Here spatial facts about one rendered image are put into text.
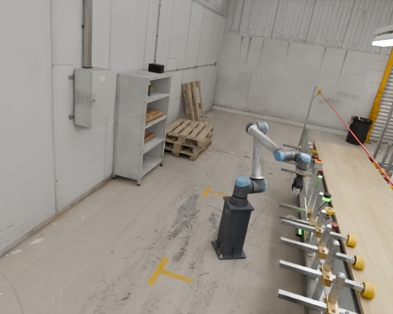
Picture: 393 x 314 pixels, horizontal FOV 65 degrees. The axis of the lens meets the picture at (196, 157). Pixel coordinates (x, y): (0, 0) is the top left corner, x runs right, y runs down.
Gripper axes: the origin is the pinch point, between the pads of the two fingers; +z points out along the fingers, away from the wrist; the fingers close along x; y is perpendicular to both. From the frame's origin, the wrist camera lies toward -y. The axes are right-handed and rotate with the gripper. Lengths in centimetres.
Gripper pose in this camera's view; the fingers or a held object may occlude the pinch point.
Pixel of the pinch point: (294, 195)
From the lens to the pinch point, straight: 281.9
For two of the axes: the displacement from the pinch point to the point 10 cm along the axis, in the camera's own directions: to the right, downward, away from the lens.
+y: 2.7, -3.1, 9.1
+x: -9.5, -2.2, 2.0
